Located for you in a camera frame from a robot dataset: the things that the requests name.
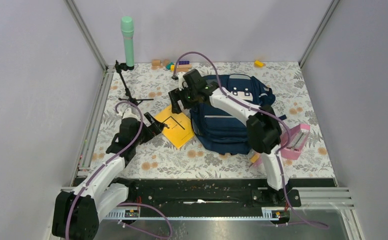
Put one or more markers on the yellow orange highlighter pen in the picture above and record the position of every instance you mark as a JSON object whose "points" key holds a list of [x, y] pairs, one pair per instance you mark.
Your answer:
{"points": [[254, 157]]}

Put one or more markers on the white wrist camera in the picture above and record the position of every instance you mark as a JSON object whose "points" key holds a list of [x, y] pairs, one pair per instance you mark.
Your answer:
{"points": [[182, 85], [128, 113]]}

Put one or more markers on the yellow block far right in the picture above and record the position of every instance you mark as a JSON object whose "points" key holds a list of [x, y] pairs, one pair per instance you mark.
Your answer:
{"points": [[258, 64]]}

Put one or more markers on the purple studded toy brick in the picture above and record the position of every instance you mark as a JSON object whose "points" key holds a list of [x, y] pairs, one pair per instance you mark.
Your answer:
{"points": [[184, 62]]}

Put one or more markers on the yellow book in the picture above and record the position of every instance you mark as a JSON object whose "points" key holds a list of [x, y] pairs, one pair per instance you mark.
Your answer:
{"points": [[178, 129]]}

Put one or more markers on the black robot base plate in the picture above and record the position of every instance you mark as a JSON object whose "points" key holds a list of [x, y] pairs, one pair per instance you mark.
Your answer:
{"points": [[162, 193]]}

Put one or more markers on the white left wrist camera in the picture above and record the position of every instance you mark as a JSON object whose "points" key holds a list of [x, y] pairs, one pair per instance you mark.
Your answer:
{"points": [[128, 113]]}

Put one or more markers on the pink highlighter pen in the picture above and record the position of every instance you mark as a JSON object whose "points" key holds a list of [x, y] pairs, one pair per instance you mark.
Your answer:
{"points": [[257, 163]]}

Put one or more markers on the black tripod stand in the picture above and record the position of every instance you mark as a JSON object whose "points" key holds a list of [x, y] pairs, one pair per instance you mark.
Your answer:
{"points": [[122, 66]]}

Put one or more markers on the pink box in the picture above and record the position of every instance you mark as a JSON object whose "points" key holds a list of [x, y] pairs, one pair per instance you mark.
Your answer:
{"points": [[299, 135]]}

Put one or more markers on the light wooden cube block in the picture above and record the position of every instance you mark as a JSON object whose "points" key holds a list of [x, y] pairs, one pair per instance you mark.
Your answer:
{"points": [[156, 62]]}

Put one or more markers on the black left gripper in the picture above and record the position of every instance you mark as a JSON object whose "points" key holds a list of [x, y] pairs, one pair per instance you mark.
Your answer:
{"points": [[153, 129]]}

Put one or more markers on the long wooden block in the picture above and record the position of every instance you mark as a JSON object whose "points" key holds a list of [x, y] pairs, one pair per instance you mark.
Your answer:
{"points": [[185, 66], [182, 69]]}

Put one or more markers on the teal toy block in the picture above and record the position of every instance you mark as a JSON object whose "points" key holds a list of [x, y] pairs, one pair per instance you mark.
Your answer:
{"points": [[169, 65]]}

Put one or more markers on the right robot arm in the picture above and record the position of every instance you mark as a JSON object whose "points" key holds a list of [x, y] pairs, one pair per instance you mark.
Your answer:
{"points": [[233, 114]]}

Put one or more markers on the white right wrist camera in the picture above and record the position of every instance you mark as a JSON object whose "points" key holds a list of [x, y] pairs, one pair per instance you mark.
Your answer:
{"points": [[182, 85]]}

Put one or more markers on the brown wooden block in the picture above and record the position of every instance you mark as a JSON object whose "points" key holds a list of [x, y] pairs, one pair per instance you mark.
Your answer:
{"points": [[166, 62]]}

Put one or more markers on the green microphone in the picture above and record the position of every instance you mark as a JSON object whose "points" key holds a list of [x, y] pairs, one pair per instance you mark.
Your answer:
{"points": [[127, 30]]}

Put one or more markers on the slotted metal cable rail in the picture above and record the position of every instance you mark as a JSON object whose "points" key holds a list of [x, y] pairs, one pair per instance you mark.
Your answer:
{"points": [[197, 212]]}

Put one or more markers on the long wooden block rear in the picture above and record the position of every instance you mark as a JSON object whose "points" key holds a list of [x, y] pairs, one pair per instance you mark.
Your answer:
{"points": [[185, 66]]}

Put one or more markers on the navy blue student backpack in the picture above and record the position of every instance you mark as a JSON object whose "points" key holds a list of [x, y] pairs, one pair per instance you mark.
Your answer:
{"points": [[222, 133]]}

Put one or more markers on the long wooden block front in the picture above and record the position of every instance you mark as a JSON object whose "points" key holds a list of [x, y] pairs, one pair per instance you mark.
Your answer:
{"points": [[182, 69]]}

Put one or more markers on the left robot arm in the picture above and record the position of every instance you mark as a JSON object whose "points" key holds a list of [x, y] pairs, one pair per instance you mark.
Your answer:
{"points": [[78, 213]]}

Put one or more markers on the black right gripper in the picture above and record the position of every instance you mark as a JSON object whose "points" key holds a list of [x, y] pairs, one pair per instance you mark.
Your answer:
{"points": [[176, 95]]}

